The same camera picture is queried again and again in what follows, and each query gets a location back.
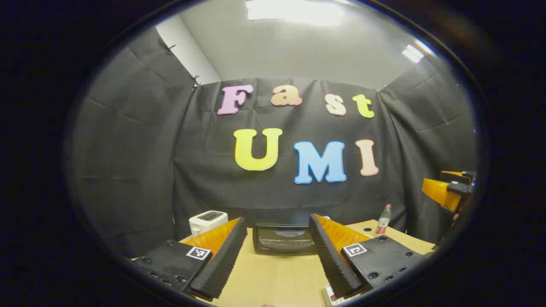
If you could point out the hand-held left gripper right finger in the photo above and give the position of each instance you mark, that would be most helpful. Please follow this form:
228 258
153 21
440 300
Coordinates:
332 260

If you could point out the clear bottle red label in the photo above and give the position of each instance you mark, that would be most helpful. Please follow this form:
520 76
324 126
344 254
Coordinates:
383 224

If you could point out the large ceiling light panel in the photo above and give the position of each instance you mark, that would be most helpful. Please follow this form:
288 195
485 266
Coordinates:
294 10

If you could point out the small ceiling light panel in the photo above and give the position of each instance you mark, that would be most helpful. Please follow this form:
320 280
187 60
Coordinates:
413 53

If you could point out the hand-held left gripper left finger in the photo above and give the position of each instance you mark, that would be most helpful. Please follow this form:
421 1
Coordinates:
226 256

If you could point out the black electric oven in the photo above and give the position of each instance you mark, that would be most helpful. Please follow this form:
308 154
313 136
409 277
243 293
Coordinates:
281 238

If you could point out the white rectangular tray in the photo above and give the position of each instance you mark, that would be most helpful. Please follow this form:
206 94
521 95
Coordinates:
330 297

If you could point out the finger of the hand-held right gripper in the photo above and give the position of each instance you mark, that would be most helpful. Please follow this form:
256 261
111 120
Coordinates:
439 192
456 175

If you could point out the white toaster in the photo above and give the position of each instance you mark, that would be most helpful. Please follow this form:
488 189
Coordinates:
204 221

